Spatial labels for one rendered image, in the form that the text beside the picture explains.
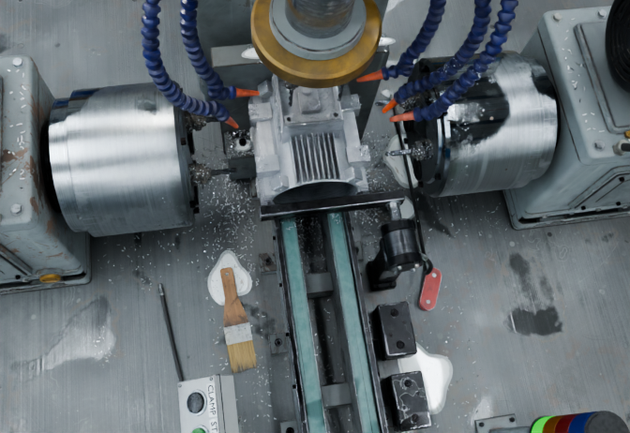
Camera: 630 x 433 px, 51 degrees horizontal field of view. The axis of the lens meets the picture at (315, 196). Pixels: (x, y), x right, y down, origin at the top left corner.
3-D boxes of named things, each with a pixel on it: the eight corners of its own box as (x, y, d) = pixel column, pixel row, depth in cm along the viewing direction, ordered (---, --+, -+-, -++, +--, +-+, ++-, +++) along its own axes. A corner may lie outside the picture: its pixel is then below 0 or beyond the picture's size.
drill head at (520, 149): (356, 106, 133) (376, 33, 109) (547, 87, 138) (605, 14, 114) (379, 221, 124) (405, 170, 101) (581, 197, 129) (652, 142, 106)
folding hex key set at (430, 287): (431, 313, 130) (434, 311, 128) (416, 308, 130) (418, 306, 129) (441, 272, 133) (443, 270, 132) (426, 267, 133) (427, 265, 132)
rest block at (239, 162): (226, 155, 139) (223, 129, 128) (259, 151, 140) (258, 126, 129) (229, 180, 137) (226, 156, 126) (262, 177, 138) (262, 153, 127)
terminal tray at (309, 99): (270, 84, 115) (271, 62, 108) (330, 79, 116) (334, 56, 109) (279, 145, 111) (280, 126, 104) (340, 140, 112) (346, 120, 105)
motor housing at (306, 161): (248, 126, 129) (246, 75, 111) (343, 117, 131) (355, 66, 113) (261, 222, 122) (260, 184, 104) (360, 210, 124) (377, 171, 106)
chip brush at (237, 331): (213, 271, 130) (213, 270, 129) (238, 265, 131) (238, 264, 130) (232, 375, 123) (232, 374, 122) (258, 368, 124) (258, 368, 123)
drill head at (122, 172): (16, 139, 125) (-41, 68, 101) (208, 120, 129) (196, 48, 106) (14, 265, 116) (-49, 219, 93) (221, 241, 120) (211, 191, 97)
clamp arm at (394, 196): (399, 191, 117) (258, 208, 114) (402, 186, 115) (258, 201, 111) (403, 210, 116) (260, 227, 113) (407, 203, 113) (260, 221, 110)
